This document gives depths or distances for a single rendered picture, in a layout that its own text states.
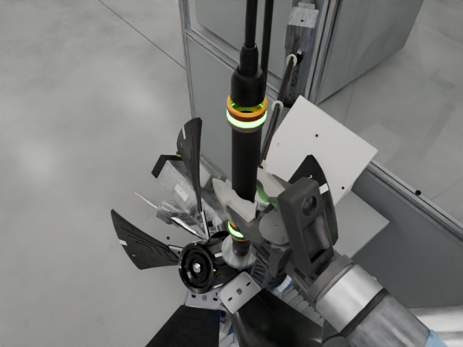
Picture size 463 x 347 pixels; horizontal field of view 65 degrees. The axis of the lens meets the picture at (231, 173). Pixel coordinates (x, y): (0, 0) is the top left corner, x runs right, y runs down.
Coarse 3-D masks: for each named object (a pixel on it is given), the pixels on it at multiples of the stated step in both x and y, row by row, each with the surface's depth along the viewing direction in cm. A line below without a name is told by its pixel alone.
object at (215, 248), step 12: (204, 240) 87; (216, 240) 88; (192, 252) 86; (204, 252) 83; (216, 252) 83; (180, 264) 87; (192, 264) 86; (204, 264) 83; (216, 264) 82; (180, 276) 87; (192, 276) 85; (204, 276) 83; (216, 276) 81; (228, 276) 85; (192, 288) 85; (204, 288) 83; (216, 288) 85
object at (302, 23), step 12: (300, 12) 96; (312, 12) 96; (288, 24) 93; (300, 24) 92; (312, 24) 92; (288, 36) 95; (300, 36) 94; (312, 36) 93; (288, 48) 98; (300, 48) 97
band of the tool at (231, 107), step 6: (228, 96) 40; (228, 102) 39; (264, 102) 41; (234, 108) 42; (240, 108) 43; (246, 108) 43; (252, 108) 43; (258, 108) 42; (264, 108) 39; (240, 114) 38; (246, 114) 38; (252, 114) 38; (258, 114) 38
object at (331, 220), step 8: (304, 160) 81; (312, 160) 78; (304, 168) 80; (312, 168) 77; (320, 168) 75; (296, 176) 81; (304, 176) 78; (320, 176) 74; (320, 184) 73; (328, 192) 71; (328, 200) 70; (272, 208) 82; (328, 208) 69; (328, 216) 68; (328, 224) 67; (336, 224) 66; (336, 232) 66; (336, 240) 65
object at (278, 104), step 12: (252, 0) 30; (252, 12) 31; (264, 12) 40; (252, 24) 32; (264, 24) 41; (252, 36) 33; (264, 36) 42; (264, 48) 43; (264, 60) 45; (288, 60) 88; (264, 72) 46; (288, 72) 83; (276, 108) 76; (264, 144) 70; (264, 156) 68; (264, 168) 69
